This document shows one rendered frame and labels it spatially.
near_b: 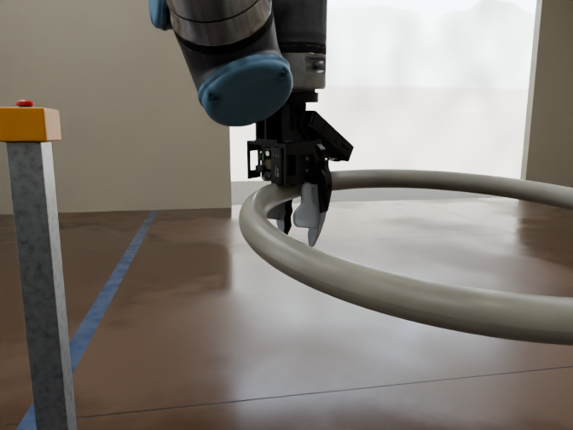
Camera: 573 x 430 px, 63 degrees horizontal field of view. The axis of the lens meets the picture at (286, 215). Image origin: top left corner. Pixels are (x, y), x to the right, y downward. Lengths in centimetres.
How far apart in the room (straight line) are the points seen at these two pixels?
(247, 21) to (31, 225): 99
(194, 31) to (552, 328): 34
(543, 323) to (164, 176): 601
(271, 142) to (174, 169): 564
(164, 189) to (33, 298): 498
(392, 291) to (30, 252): 111
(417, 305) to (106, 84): 609
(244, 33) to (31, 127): 90
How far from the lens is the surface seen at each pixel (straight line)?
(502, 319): 32
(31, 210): 130
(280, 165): 59
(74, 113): 637
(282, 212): 68
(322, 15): 62
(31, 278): 134
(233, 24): 41
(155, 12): 56
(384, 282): 33
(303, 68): 59
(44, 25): 655
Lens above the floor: 103
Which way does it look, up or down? 10 degrees down
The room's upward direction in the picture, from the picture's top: straight up
